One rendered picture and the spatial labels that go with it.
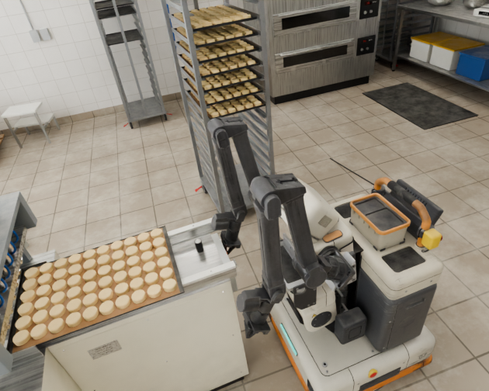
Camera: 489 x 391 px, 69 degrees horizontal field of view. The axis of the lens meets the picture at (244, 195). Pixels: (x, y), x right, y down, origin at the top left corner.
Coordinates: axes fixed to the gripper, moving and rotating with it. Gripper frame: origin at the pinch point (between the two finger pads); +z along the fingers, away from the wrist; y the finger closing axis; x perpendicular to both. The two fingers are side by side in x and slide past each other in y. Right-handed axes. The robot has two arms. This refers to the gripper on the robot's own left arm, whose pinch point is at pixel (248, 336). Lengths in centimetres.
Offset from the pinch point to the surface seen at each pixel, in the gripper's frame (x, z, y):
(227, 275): -4.1, -8.5, -22.0
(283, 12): 139, -113, -343
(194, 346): -5.9, 32.5, -21.1
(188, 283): -18.9, -4.2, -21.8
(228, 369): 18, 54, -22
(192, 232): -11, -7, -51
